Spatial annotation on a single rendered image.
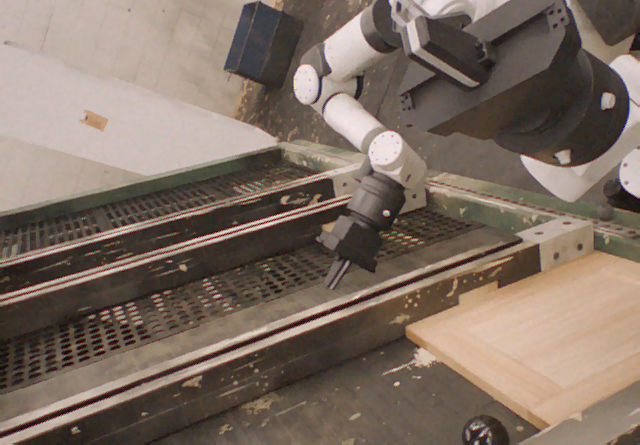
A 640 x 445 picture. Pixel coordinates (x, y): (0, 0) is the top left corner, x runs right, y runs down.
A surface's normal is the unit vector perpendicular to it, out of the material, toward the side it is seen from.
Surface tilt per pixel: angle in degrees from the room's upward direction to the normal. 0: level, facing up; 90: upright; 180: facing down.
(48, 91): 90
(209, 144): 90
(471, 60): 100
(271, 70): 91
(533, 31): 16
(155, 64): 90
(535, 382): 60
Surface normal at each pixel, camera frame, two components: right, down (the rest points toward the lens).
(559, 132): -0.73, -0.11
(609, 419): -0.16, -0.95
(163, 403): 0.43, 0.18
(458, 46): 0.67, -0.33
